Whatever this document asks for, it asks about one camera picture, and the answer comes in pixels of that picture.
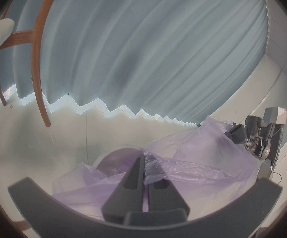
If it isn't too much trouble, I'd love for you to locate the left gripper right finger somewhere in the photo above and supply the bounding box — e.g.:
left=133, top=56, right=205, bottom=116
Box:
left=145, top=165, right=191, bottom=219

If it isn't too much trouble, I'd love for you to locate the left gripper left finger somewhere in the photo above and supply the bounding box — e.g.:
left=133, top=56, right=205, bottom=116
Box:
left=101, top=155, right=145, bottom=224

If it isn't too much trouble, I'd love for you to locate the purple plastic bag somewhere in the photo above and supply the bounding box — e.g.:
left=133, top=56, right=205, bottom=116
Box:
left=52, top=116, right=258, bottom=220

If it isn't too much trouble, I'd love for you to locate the white trash bin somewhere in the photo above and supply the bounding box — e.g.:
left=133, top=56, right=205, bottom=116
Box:
left=88, top=145, right=145, bottom=177

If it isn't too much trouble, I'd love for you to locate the pale blue curtain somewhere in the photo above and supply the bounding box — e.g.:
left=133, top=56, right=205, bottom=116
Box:
left=0, top=0, right=269, bottom=129

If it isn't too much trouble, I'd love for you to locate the white cushioned wooden chair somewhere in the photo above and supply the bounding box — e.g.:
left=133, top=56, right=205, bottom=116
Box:
left=0, top=0, right=65, bottom=232

